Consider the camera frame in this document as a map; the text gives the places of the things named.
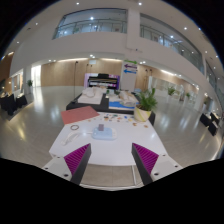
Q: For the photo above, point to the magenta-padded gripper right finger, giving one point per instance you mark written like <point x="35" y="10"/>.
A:
<point x="147" y="159"/>

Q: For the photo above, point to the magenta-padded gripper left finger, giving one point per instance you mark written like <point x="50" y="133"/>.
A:
<point x="76" y="159"/>

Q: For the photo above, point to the round orange piece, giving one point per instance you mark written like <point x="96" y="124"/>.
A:
<point x="145" y="126"/>

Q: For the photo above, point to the brown figure-shaped piece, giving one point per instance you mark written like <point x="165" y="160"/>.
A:
<point x="135" y="124"/>

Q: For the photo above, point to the light blue power strip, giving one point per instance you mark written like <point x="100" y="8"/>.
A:
<point x="106" y="134"/>

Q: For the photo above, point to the salmon pink flat board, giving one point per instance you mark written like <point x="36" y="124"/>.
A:
<point x="80" y="114"/>

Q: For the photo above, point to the potted plant in striped pot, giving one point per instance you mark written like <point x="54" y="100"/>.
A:
<point x="143" y="111"/>

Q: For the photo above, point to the colourful sticker sheet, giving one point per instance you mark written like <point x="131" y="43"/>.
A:
<point x="115" y="117"/>

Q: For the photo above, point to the black display platform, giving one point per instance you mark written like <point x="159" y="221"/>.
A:
<point x="104" y="106"/>

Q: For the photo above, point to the model on blue base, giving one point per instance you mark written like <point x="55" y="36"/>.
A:
<point x="123" y="100"/>

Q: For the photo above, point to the group of black chairs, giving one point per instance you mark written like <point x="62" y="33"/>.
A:
<point x="11" y="101"/>
<point x="208" y="121"/>

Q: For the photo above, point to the black floor lamp stand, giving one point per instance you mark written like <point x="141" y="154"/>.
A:
<point x="75" y="80"/>

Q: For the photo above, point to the white pillar with arrow signs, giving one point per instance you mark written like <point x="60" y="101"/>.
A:
<point x="128" y="78"/>

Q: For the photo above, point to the black piano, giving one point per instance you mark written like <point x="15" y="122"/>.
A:
<point x="103" y="80"/>

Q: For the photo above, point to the small green indoor plant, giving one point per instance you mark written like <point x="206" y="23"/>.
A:
<point x="30" y="83"/>

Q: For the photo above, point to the ceiling spot lights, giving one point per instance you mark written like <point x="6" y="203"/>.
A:
<point x="91" y="18"/>

